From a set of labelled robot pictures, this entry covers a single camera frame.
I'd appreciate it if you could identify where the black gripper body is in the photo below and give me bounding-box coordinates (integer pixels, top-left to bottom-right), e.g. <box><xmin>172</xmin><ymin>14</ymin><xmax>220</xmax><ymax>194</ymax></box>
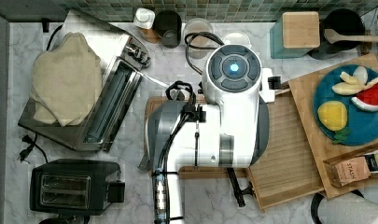
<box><xmin>227</xmin><ymin>168</ymin><xmax>255</xmax><ymax>207</ymax></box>

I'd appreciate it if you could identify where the wooden drawer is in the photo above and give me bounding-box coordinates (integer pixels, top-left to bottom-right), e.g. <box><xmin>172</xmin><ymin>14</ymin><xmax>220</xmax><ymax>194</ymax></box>
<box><xmin>145</xmin><ymin>87</ymin><xmax>326</xmax><ymax>213</ymax></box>

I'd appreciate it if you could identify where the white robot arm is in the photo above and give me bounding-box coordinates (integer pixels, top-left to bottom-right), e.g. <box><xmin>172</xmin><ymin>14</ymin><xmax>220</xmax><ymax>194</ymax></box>
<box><xmin>145</xmin><ymin>44</ymin><xmax>269</xmax><ymax>224</ymax></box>

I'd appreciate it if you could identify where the tea bag box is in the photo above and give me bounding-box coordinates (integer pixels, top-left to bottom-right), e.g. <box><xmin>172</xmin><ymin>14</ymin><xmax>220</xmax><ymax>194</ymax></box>
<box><xmin>332</xmin><ymin>157</ymin><xmax>371</xmax><ymax>187</ymax></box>

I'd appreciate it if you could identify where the yellow plush pineapple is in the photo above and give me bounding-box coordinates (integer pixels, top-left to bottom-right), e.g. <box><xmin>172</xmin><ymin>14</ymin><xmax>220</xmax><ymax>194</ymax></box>
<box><xmin>317</xmin><ymin>101</ymin><xmax>350</xmax><ymax>144</ymax></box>

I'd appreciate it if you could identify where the wooden tea organizer tray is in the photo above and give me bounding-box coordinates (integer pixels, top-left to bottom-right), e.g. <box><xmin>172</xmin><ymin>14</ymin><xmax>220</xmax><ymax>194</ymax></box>
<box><xmin>325</xmin><ymin>149</ymin><xmax>378</xmax><ymax>188</ymax></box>

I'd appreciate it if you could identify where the blue round plate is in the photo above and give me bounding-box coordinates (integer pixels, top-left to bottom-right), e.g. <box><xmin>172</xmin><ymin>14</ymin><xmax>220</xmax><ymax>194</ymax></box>
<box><xmin>312</xmin><ymin>64</ymin><xmax>378</xmax><ymax>146</ymax></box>

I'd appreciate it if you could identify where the white lidded bowl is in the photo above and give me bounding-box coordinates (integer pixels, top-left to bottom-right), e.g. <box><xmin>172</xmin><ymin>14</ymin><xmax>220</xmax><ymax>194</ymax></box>
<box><xmin>222</xmin><ymin>32</ymin><xmax>251</xmax><ymax>47</ymax></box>

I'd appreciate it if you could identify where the plush peeled banana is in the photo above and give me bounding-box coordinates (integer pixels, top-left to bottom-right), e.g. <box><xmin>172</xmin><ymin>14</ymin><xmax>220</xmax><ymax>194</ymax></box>
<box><xmin>332</xmin><ymin>66</ymin><xmax>378</xmax><ymax>95</ymax></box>

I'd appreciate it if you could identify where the clear cereal jar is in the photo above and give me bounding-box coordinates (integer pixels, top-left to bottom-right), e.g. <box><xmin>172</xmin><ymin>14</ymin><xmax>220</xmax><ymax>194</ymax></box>
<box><xmin>182</xmin><ymin>17</ymin><xmax>215</xmax><ymax>60</ymax></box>

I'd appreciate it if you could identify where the red plush watermelon slice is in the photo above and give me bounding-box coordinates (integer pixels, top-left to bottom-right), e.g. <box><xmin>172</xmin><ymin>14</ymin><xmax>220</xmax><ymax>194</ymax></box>
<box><xmin>351</xmin><ymin>83</ymin><xmax>378</xmax><ymax>112</ymax></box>

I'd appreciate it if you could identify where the black two-slot toaster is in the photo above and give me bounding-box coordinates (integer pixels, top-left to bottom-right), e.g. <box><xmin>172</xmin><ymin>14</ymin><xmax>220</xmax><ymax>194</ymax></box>
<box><xmin>29</xmin><ymin>159</ymin><xmax>125</xmax><ymax>216</ymax></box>

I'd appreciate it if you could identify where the silver toaster oven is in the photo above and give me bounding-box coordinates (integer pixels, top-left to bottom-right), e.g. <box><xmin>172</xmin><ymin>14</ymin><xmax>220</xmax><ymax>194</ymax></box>
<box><xmin>18</xmin><ymin>9</ymin><xmax>150</xmax><ymax>151</ymax></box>

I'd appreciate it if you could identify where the wooden spoon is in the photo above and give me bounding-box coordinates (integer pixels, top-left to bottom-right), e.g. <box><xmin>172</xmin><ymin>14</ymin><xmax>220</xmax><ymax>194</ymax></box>
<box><xmin>324</xmin><ymin>29</ymin><xmax>378</xmax><ymax>44</ymax></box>

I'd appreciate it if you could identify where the black mug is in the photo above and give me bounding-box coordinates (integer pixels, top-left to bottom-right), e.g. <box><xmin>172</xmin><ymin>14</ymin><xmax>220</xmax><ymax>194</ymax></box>
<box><xmin>154</xmin><ymin>10</ymin><xmax>182</xmax><ymax>49</ymax></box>

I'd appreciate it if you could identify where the white cap wooden grinder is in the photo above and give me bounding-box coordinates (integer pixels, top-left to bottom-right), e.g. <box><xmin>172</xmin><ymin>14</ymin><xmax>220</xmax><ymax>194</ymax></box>
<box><xmin>133</xmin><ymin>7</ymin><xmax>159</xmax><ymax>44</ymax></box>

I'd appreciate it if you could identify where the beige folded cloth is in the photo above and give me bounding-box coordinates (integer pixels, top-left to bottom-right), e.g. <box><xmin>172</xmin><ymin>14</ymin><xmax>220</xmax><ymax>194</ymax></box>
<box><xmin>30</xmin><ymin>33</ymin><xmax>102</xmax><ymax>126</ymax></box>

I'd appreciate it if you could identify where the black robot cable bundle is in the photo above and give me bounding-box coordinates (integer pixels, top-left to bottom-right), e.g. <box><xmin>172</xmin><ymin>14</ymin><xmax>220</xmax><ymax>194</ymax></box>
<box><xmin>152</xmin><ymin>31</ymin><xmax>226</xmax><ymax>224</ymax></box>

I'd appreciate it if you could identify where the black power plug cable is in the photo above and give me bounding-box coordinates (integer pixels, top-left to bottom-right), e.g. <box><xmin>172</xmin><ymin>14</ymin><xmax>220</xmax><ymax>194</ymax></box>
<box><xmin>17</xmin><ymin>133</ymin><xmax>49</xmax><ymax>164</ymax></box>

